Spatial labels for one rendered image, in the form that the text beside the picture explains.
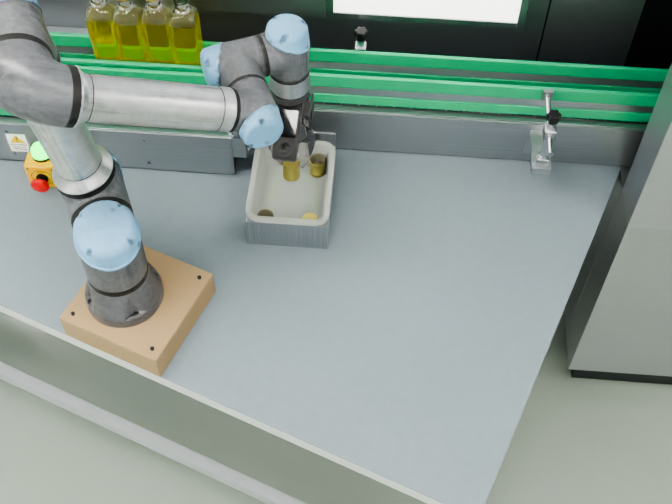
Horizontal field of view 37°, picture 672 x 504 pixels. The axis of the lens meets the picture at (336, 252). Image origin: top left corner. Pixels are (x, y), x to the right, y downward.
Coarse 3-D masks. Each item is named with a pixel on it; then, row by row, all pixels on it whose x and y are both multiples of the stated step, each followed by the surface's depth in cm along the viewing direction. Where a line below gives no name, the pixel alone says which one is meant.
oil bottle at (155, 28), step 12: (144, 12) 206; (156, 12) 206; (168, 12) 208; (144, 24) 207; (156, 24) 207; (144, 36) 210; (156, 36) 210; (168, 36) 210; (156, 48) 212; (168, 48) 212; (156, 60) 215; (168, 60) 215
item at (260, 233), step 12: (324, 132) 225; (252, 228) 210; (264, 228) 210; (276, 228) 209; (288, 228) 209; (300, 228) 209; (312, 228) 208; (324, 228) 208; (252, 240) 214; (264, 240) 213; (276, 240) 213; (288, 240) 213; (300, 240) 212; (312, 240) 212; (324, 240) 212
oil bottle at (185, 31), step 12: (192, 12) 206; (168, 24) 207; (180, 24) 206; (192, 24) 206; (180, 36) 208; (192, 36) 208; (180, 48) 211; (192, 48) 211; (180, 60) 214; (192, 60) 214
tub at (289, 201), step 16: (320, 144) 219; (256, 160) 216; (272, 160) 224; (256, 176) 214; (272, 176) 223; (304, 176) 223; (256, 192) 214; (272, 192) 220; (288, 192) 220; (304, 192) 220; (320, 192) 220; (256, 208) 214; (272, 208) 218; (288, 208) 218; (304, 208) 218; (320, 208) 218; (304, 224) 207; (320, 224) 207
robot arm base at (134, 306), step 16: (96, 288) 189; (144, 288) 192; (160, 288) 197; (96, 304) 192; (112, 304) 191; (128, 304) 191; (144, 304) 193; (160, 304) 198; (112, 320) 193; (128, 320) 194; (144, 320) 196
